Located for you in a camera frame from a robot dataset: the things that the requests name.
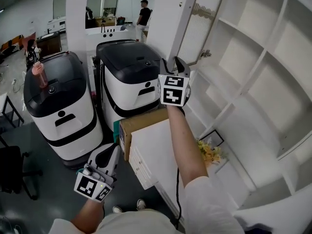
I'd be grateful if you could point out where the person's beige shirt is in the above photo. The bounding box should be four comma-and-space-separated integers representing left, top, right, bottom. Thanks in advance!
48, 175, 245, 234

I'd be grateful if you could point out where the person's right forearm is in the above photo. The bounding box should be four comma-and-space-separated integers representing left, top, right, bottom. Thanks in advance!
166, 105, 211, 188

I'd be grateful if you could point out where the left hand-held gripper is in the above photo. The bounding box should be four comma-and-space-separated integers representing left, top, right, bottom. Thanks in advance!
74, 142, 121, 203

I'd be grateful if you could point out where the white table with black legs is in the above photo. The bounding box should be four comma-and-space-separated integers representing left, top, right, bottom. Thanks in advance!
0, 92, 25, 129

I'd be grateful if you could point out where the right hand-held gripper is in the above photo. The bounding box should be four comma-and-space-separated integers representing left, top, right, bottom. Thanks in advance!
157, 56, 192, 112

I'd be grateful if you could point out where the yellow flower bunch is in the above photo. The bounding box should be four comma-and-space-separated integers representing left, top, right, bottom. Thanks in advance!
195, 138, 229, 166

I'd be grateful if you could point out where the small brown cardboard box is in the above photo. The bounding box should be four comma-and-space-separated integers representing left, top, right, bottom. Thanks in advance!
95, 17, 117, 28

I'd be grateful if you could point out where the person's right shoe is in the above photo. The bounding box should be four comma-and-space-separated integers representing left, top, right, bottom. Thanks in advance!
136, 198, 147, 212

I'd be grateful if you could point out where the black picture frame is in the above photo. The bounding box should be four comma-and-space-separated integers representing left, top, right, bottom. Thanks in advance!
199, 129, 225, 149

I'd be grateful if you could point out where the white and black robot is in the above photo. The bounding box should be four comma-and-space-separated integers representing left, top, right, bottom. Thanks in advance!
23, 51, 104, 170
95, 39, 169, 134

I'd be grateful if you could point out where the white open shelf cabinet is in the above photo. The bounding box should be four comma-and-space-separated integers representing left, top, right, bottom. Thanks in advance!
180, 0, 312, 211

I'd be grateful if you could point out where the black office chair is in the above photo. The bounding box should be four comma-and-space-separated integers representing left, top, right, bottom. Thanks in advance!
0, 145, 44, 201

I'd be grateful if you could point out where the white glass-panel cabinet door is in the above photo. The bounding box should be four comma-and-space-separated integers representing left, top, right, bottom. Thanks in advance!
168, 0, 229, 72

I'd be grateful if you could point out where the person's left forearm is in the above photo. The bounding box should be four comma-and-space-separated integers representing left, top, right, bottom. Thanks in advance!
70, 198, 106, 234

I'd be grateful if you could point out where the pink water bottle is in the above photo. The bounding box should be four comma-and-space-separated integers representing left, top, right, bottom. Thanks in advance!
31, 60, 49, 89

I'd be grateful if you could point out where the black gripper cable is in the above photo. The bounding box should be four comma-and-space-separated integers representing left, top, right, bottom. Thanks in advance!
174, 168, 183, 230

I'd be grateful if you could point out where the white drawer unit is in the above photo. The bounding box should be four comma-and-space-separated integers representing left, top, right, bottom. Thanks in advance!
128, 119, 186, 220

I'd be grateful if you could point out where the dark wooden desk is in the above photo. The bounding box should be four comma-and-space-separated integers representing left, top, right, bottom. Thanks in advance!
36, 31, 62, 59

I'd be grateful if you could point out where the white sink counter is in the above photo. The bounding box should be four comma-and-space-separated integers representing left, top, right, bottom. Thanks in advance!
85, 24, 137, 44

